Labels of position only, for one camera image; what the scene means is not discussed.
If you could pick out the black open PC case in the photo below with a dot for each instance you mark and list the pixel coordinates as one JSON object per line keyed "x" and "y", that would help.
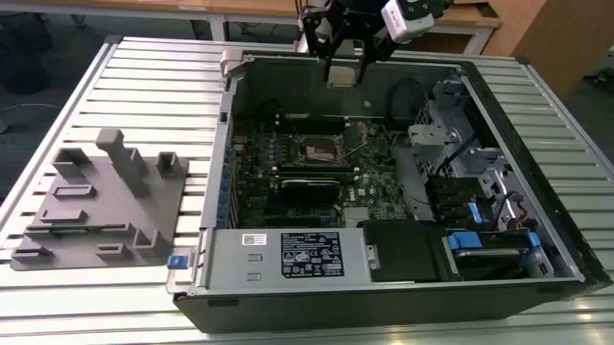
{"x": 335, "y": 309}

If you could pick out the black graphics card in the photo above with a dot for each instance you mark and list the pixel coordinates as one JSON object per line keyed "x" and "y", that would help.
{"x": 308, "y": 192}

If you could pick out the blue disk carrier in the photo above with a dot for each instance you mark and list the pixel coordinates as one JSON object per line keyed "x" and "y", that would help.
{"x": 461, "y": 240}

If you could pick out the black chair base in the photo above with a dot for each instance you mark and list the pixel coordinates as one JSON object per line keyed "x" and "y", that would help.
{"x": 604, "y": 77}

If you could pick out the black office chair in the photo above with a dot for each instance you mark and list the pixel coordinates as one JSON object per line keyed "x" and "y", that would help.
{"x": 25, "y": 68}

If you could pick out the silver CPU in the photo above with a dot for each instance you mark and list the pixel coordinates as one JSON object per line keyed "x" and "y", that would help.
{"x": 343, "y": 76}

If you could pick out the silver metal drive cage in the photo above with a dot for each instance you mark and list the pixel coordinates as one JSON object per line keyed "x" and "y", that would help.
{"x": 431, "y": 136}

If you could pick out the blue plastic clip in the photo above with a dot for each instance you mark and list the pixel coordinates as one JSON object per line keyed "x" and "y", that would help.
{"x": 473, "y": 212}

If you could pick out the CPU socket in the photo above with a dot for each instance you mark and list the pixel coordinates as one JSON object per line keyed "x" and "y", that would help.
{"x": 320, "y": 149}

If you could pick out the black fan shroud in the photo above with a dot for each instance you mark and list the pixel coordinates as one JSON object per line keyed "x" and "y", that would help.
{"x": 403, "y": 251}

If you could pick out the silver power supply unit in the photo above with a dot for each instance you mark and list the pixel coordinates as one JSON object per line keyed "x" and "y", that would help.
{"x": 229, "y": 266}

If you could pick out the black plastic bracket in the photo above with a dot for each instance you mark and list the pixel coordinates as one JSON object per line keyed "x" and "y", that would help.
{"x": 451, "y": 194}

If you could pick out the wooden cabinet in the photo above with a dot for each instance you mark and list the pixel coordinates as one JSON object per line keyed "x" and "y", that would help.
{"x": 565, "y": 36}

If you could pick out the green motherboard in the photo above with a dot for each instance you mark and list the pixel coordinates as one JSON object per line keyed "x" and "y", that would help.
{"x": 379, "y": 179}

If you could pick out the grey parts rack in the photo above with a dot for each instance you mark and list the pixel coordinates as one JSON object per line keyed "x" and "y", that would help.
{"x": 109, "y": 215}

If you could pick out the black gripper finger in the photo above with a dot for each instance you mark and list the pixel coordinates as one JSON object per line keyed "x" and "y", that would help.
{"x": 327, "y": 70}
{"x": 360, "y": 68}

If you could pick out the blue case latch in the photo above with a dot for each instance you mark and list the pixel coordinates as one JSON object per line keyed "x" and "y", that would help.
{"x": 176, "y": 261}

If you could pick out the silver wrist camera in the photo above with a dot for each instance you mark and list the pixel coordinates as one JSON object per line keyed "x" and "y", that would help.
{"x": 407, "y": 21}

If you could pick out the wooden desk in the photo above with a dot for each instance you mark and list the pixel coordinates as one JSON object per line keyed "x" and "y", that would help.
{"x": 253, "y": 7}
{"x": 96, "y": 4}

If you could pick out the metal locking lever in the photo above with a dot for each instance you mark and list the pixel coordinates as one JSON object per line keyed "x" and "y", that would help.
{"x": 293, "y": 126}
{"x": 304, "y": 155}

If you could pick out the small silver heatsink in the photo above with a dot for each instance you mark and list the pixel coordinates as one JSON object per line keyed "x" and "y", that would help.
{"x": 356, "y": 212}

